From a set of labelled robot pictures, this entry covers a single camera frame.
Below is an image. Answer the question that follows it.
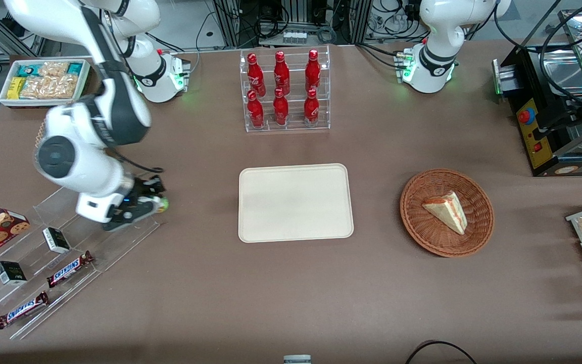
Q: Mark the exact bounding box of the red cola bottle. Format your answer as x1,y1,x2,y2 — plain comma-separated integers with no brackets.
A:
304,88,320,124
305,49,321,94
273,88,289,126
273,51,290,96
247,53,266,97
247,90,265,128

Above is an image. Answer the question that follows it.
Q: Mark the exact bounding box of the black cable loop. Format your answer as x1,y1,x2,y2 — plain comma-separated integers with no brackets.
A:
405,340,478,364

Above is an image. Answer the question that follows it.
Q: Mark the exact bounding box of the black appliance with yellow panel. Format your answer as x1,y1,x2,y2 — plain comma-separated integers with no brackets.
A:
492,9,582,177

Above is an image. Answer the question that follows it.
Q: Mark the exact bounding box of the yellow snack pack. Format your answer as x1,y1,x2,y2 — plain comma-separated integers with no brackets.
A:
7,77,27,100

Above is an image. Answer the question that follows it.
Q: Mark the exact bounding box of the Snickers bar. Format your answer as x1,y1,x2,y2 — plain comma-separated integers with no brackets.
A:
46,251,94,289
0,291,50,330

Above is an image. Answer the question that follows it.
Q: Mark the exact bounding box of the white snack bin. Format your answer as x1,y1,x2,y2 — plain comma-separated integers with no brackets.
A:
0,59,92,109

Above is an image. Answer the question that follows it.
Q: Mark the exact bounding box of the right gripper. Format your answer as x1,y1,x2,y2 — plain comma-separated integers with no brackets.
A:
75,174,167,224

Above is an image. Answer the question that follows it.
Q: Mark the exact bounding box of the clear bag of crackers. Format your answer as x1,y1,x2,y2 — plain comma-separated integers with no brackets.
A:
21,62,78,100

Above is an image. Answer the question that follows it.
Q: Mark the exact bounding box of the beige plastic tray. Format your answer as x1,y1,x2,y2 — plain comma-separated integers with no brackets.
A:
238,163,355,244

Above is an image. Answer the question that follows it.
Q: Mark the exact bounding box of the small black box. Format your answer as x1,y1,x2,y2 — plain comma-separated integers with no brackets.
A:
42,227,71,254
0,261,28,286

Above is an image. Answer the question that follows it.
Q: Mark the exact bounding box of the round brown wicker basket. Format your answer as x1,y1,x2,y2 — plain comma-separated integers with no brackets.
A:
400,168,495,258

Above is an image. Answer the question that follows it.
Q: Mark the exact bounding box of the clear acrylic bottle rack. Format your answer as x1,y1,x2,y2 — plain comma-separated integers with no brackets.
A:
239,44,331,133

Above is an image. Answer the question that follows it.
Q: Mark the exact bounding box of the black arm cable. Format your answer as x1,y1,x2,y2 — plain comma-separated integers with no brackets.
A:
492,0,582,118

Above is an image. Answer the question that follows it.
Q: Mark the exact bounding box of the clear acrylic stepped display stand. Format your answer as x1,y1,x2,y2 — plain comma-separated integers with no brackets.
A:
0,172,161,340

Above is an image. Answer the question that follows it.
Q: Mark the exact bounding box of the wrapped sandwich wedge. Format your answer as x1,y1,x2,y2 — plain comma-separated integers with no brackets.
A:
421,191,468,236

